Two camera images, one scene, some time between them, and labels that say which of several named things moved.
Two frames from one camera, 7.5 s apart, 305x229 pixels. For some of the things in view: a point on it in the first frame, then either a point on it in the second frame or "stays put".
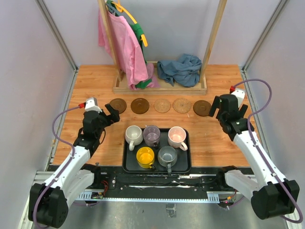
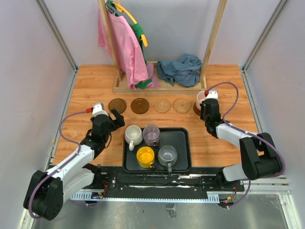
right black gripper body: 221,119 to 203,116
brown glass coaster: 139,105 stays put
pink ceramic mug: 176,138 to 201,96
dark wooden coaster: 119,104 stays put
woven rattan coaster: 181,105 stays put
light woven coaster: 162,105 stays put
